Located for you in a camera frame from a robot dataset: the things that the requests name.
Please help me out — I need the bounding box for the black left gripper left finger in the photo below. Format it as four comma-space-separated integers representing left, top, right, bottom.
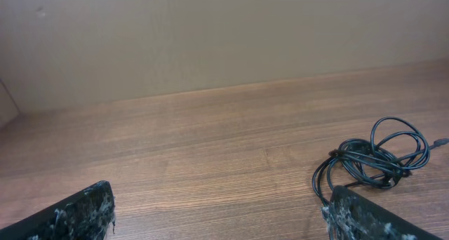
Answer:
1, 180, 115, 240

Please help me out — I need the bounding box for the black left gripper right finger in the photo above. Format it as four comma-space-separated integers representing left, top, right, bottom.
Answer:
321, 186, 441, 240

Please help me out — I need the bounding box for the black USB cable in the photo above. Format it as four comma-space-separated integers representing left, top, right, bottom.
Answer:
311, 116, 449, 206

